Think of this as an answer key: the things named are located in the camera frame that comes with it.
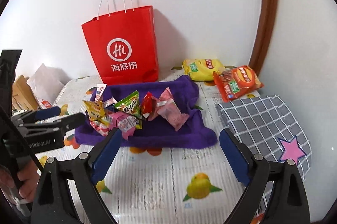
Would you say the yellow snack packet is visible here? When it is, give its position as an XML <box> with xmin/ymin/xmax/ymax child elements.
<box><xmin>83</xmin><ymin>100</ymin><xmax>112</xmax><ymax>124</ymax></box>

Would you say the pink snack bag with character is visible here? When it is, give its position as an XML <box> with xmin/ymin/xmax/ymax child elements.
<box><xmin>104</xmin><ymin>110</ymin><xmax>143</xmax><ymax>140</ymax></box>

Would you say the blue snack packet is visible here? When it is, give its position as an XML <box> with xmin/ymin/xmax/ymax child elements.
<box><xmin>105</xmin><ymin>104</ymin><xmax>118</xmax><ymax>112</ymax></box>

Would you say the light pink snack packet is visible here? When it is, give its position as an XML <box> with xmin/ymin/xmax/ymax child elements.
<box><xmin>94</xmin><ymin>83</ymin><xmax>107</xmax><ymax>102</ymax></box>

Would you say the green snack bag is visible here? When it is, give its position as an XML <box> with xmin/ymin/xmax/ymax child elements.
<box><xmin>114</xmin><ymin>91</ymin><xmax>144</xmax><ymax>120</ymax></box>

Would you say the small red snack packet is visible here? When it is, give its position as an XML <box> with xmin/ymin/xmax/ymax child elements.
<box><xmin>141</xmin><ymin>92</ymin><xmax>158</xmax><ymax>121</ymax></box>

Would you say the large pink snack bag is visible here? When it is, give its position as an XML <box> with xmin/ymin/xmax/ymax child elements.
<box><xmin>148</xmin><ymin>87</ymin><xmax>189</xmax><ymax>132</ymax></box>

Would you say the person's left hand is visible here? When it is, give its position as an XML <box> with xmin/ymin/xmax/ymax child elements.
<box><xmin>1</xmin><ymin>160</ymin><xmax>39</xmax><ymax>203</ymax></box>

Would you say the cardboard box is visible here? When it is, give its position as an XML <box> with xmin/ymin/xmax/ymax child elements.
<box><xmin>12</xmin><ymin>75</ymin><xmax>39</xmax><ymax>111</ymax></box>

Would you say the white plastic bag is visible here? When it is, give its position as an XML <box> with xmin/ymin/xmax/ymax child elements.
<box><xmin>27</xmin><ymin>64</ymin><xmax>64</xmax><ymax>109</ymax></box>

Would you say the grey checked folded cloth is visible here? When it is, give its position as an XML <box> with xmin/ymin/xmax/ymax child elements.
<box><xmin>215</xmin><ymin>95</ymin><xmax>312</xmax><ymax>180</ymax></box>

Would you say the purple towel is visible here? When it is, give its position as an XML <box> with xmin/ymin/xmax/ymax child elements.
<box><xmin>74</xmin><ymin>75</ymin><xmax>218</xmax><ymax>149</ymax></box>

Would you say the red chips bag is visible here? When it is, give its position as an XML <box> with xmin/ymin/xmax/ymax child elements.
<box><xmin>213</xmin><ymin>65</ymin><xmax>264</xmax><ymax>103</ymax></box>

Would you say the yellow chips bag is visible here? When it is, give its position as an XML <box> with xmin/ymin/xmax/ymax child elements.
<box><xmin>182</xmin><ymin>59</ymin><xmax>225</xmax><ymax>81</ymax></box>

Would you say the red paper shopping bag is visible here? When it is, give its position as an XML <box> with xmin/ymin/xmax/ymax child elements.
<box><xmin>82</xmin><ymin>6</ymin><xmax>159</xmax><ymax>85</ymax></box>

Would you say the brown wooden door frame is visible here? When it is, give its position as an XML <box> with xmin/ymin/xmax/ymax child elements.
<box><xmin>249</xmin><ymin>0</ymin><xmax>278</xmax><ymax>74</ymax></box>

